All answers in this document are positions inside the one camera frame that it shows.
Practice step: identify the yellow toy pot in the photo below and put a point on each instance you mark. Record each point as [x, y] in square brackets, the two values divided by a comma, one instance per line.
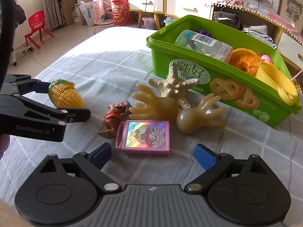
[272, 78]

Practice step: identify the brown figurine toy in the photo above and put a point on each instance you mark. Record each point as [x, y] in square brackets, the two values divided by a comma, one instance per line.
[113, 119]

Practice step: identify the pink holographic eraser box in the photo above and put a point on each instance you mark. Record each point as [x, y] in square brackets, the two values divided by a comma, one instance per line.
[142, 137]

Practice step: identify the clear storage bin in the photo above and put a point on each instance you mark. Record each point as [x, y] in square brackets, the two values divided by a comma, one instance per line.
[149, 23]
[171, 21]

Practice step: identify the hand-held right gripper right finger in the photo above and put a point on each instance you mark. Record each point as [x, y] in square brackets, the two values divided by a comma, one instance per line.
[204, 156]

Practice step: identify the wooden tv stand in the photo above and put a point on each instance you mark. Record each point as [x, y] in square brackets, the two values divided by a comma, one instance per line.
[288, 45]

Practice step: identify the purple toy grapes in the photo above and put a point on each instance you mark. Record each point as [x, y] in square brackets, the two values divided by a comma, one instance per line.
[203, 32]

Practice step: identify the clear cotton swab jar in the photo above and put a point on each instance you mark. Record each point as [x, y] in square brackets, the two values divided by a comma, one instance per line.
[203, 48]

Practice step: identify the wooden desk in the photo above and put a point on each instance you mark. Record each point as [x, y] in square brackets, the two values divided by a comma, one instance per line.
[71, 2]

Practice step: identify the white shopping bag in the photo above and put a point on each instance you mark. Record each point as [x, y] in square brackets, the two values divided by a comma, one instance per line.
[91, 13]

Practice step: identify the cartoon girl picture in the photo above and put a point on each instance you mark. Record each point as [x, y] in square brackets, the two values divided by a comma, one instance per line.
[291, 4]

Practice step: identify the yellow toy corn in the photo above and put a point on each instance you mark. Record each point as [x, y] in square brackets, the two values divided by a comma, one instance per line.
[64, 94]

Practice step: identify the wooden shelf cabinet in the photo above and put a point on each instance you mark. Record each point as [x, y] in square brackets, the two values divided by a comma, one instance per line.
[151, 0]

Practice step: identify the dark jacket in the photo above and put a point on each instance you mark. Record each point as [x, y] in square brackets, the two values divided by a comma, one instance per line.
[19, 9]

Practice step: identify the red printed bucket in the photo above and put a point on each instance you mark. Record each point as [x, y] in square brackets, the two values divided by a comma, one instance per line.
[119, 11]

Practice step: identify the orange plastic toy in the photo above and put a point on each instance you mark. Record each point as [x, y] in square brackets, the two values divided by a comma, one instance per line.
[243, 61]

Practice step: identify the tan rubber hand toy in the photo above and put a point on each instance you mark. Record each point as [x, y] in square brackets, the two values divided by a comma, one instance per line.
[189, 120]
[161, 105]

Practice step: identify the pink pig toy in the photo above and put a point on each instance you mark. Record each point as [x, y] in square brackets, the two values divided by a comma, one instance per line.
[266, 58]

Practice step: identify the red plastic chair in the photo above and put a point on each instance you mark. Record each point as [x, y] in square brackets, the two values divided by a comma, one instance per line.
[36, 22]

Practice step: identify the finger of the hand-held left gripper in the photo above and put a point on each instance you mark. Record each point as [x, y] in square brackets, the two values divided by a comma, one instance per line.
[78, 114]
[35, 85]

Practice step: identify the grey checked blanket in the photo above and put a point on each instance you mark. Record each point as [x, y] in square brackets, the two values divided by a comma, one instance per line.
[94, 59]

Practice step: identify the black bag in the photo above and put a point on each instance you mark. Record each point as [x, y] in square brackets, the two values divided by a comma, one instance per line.
[226, 20]

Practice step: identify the green plastic box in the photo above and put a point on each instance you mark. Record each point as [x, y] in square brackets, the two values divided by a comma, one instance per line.
[161, 56]

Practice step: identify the pale starfish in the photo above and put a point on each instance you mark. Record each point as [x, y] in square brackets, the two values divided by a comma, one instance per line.
[172, 85]

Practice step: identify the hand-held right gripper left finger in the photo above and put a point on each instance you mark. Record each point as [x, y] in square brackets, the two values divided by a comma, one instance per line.
[101, 152]

